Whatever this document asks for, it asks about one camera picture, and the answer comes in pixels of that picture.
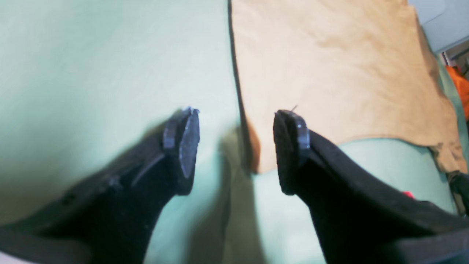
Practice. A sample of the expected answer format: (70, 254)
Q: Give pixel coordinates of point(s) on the grey plastic bin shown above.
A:
(445, 22)

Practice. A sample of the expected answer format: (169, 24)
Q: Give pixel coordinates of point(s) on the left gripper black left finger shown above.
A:
(109, 217)

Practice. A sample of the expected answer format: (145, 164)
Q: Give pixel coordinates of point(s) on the tan orange T-shirt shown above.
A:
(353, 69)

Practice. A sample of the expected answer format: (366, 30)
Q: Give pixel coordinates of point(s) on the light green table cloth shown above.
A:
(84, 81)

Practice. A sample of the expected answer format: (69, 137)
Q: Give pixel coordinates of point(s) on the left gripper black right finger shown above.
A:
(358, 218)

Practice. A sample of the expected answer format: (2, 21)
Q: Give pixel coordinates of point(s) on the folded dark orange garment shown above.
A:
(462, 86)

